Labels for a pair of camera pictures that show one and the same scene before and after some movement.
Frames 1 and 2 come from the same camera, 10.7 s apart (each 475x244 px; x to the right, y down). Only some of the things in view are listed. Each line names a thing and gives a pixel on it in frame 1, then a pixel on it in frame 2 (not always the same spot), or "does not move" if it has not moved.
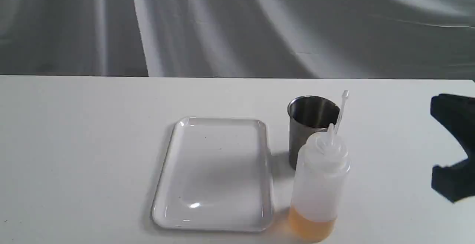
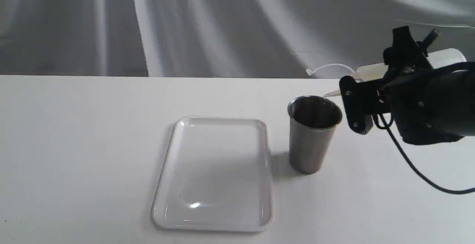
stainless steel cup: (308, 115) does not move
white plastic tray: (215, 177) does not move
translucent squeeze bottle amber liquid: (320, 177) -> (374, 72)
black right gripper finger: (457, 113) -> (429, 106)
